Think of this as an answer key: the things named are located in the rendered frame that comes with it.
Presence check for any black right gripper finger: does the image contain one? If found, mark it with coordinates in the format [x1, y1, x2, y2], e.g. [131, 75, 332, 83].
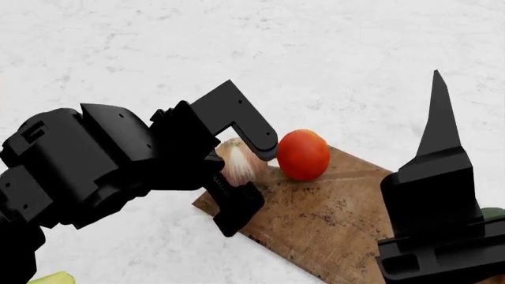
[380, 69, 487, 238]

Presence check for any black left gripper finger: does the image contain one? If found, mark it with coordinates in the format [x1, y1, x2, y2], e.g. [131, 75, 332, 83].
[203, 174, 266, 238]
[190, 78, 280, 163]

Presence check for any white onion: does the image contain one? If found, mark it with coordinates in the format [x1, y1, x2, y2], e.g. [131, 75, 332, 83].
[215, 137, 273, 188]

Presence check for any dark green avocado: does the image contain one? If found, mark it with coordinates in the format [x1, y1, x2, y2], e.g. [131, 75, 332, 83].
[479, 206, 505, 222]

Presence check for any red tomato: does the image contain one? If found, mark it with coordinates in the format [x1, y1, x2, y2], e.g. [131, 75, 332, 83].
[276, 128, 331, 182]

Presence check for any brown wooden cutting board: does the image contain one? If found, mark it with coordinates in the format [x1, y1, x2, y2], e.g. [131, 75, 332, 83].
[192, 137, 505, 284]

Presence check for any yellow-green bell pepper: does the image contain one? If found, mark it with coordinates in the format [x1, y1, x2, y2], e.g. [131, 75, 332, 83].
[26, 271, 77, 284]

